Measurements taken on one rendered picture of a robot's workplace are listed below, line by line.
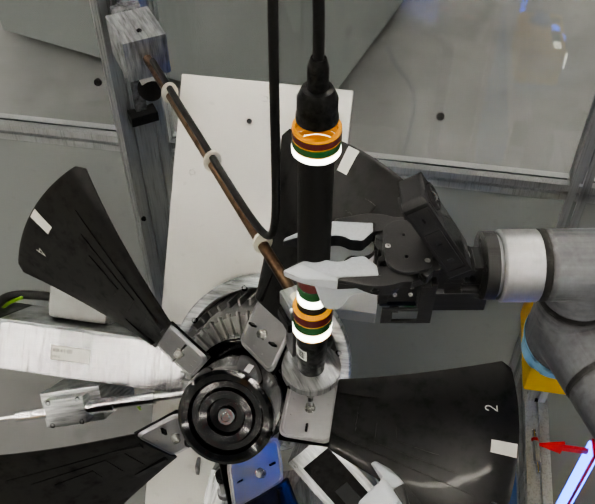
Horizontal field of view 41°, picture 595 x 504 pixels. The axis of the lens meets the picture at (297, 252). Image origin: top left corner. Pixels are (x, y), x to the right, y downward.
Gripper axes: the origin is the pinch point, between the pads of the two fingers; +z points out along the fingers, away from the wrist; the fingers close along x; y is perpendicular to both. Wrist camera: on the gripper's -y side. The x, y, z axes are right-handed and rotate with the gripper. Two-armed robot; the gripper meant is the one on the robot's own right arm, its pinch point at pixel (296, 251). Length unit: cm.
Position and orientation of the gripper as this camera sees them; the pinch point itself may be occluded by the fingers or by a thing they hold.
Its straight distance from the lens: 79.7
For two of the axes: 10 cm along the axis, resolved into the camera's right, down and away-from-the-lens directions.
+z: -10.0, 0.0, -0.1
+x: -0.1, -7.3, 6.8
